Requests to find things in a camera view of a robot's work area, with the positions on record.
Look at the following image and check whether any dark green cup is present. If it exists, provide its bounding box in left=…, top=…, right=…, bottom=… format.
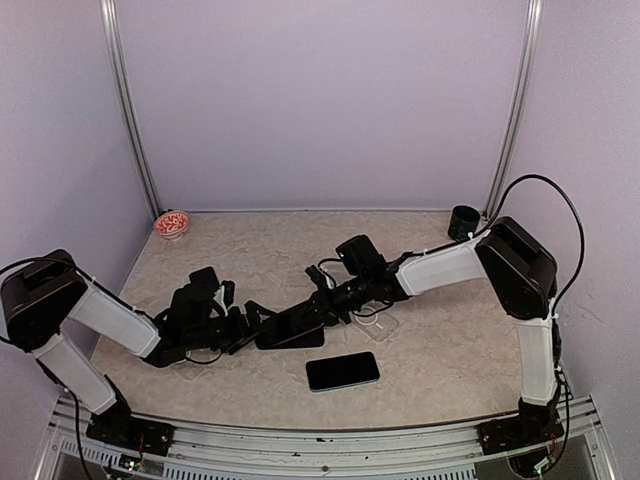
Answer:
left=447, top=205, right=481, bottom=242

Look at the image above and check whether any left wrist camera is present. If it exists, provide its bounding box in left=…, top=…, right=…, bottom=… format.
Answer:
left=213, top=280, right=235, bottom=317

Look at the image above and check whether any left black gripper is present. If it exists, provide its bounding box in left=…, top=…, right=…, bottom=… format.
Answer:
left=184, top=300, right=279, bottom=355

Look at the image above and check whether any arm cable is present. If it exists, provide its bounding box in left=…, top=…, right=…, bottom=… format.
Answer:
left=0, top=257, right=51, bottom=346
left=492, top=173, right=586, bottom=321

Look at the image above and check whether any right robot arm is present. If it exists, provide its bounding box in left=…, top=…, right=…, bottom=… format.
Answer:
left=256, top=217, right=559, bottom=444

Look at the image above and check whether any left aluminium frame post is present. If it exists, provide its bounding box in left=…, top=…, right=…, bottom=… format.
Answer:
left=100, top=0, right=163, bottom=218

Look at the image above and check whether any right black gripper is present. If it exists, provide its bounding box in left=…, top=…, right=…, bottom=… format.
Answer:
left=296, top=271, right=373, bottom=324

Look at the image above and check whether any teal-edged smartphone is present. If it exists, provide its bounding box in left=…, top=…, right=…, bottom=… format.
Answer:
left=305, top=352, right=380, bottom=392

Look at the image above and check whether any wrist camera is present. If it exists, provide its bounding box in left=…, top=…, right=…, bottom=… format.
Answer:
left=305, top=265, right=337, bottom=291
left=213, top=280, right=235, bottom=317

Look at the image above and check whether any right aluminium frame post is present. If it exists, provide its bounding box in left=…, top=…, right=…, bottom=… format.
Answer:
left=484, top=0, right=543, bottom=219

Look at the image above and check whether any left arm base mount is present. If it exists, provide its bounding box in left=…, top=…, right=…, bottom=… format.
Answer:
left=86, top=402, right=175, bottom=457

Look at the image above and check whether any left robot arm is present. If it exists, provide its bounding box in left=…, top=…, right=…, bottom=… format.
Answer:
left=1, top=249, right=271, bottom=445

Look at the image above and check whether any clear magsafe case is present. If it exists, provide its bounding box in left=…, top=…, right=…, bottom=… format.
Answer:
left=351, top=305, right=400, bottom=343
left=169, top=350, right=217, bottom=381

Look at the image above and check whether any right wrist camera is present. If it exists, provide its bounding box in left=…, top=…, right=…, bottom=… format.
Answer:
left=305, top=265, right=337, bottom=291

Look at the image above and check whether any purple smartphone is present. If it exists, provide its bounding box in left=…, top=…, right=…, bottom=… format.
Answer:
left=259, top=307, right=324, bottom=336

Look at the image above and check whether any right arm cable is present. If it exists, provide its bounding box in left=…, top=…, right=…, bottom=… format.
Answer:
left=492, top=173, right=586, bottom=321

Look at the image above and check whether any aluminium frame post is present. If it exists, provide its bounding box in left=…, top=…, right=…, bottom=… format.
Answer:
left=484, top=0, right=543, bottom=219
left=100, top=0, right=163, bottom=218

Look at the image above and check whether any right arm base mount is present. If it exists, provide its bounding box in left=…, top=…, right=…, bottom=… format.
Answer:
left=476, top=399, right=564, bottom=455

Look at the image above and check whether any clear magsafe case right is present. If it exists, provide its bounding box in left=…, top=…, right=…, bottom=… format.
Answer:
left=351, top=305, right=400, bottom=343

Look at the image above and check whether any front aluminium rail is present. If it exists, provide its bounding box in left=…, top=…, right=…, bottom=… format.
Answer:
left=32, top=397, right=619, bottom=479

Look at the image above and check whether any red white patterned bowl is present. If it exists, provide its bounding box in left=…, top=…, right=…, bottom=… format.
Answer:
left=154, top=210, right=190, bottom=241

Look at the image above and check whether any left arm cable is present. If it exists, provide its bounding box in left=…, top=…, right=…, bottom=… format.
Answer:
left=0, top=257, right=51, bottom=346

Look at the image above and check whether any clear magsafe case left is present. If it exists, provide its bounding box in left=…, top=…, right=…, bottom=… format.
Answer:
left=169, top=350, right=217, bottom=381

